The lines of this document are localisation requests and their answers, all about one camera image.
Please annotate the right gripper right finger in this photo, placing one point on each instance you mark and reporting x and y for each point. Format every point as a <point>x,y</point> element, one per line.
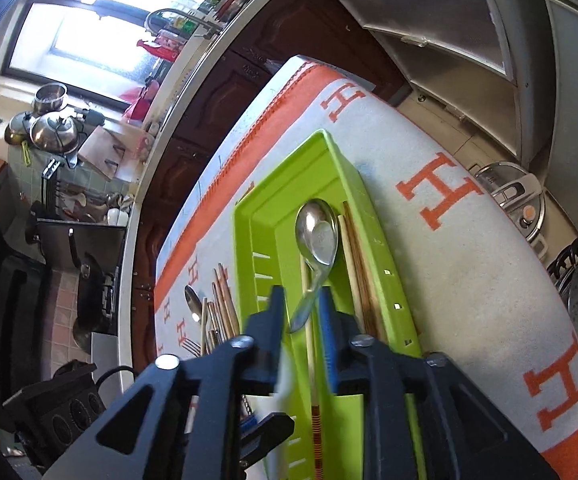
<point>346,369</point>

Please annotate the orange white H-pattern blanket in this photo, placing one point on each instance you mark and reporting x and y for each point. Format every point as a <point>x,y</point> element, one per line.
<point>473,285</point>

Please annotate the bamboo chopstick red black band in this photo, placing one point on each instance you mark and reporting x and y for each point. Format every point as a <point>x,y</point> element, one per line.
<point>221,305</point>

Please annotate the large steel spoon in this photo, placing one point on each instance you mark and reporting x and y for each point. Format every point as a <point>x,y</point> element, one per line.
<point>193,302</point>

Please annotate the black range hood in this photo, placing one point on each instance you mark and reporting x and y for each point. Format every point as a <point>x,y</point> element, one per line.
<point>92,252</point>

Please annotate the round steel serving spoon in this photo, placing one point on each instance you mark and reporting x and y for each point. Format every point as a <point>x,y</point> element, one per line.
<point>317,235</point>

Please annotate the red spray bottle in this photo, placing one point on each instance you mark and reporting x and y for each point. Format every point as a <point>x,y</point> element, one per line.
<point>162,47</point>

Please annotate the wooden lower cabinets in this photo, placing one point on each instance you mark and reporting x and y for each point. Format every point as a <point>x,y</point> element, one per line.
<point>256,44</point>

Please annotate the cream chopstick red striped end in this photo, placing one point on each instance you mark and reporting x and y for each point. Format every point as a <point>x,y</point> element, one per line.
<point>315,413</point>

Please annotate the dark brown wooden chopstick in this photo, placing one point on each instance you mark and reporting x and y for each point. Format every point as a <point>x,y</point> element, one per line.
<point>371,310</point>

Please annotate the plain brown bamboo chopstick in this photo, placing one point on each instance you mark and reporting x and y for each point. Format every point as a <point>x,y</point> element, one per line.
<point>228,301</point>

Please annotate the grey frosted door cabinet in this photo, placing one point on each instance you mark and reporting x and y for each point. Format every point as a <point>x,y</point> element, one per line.
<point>492,61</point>

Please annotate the electric pressure cooker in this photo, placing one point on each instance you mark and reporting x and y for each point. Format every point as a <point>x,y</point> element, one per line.
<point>522,197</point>

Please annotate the steel fork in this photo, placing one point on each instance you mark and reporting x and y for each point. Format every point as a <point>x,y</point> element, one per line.
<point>190,346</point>

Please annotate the chrome kitchen faucet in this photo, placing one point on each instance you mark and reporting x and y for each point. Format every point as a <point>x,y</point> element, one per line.
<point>184,23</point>

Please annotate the wooden cutting board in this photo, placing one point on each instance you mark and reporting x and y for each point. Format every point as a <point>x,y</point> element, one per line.
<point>114,155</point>

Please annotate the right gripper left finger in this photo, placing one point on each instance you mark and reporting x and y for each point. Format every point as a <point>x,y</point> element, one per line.
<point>261,358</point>

